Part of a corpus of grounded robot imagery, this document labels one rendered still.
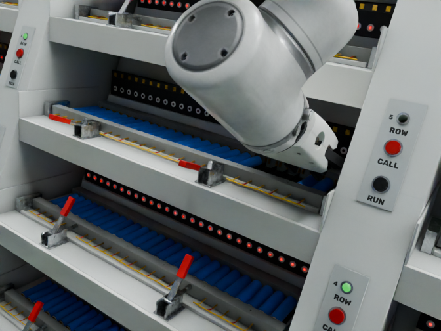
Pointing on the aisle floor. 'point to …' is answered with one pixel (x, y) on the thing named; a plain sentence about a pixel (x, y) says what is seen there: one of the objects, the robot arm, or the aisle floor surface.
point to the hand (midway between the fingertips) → (306, 163)
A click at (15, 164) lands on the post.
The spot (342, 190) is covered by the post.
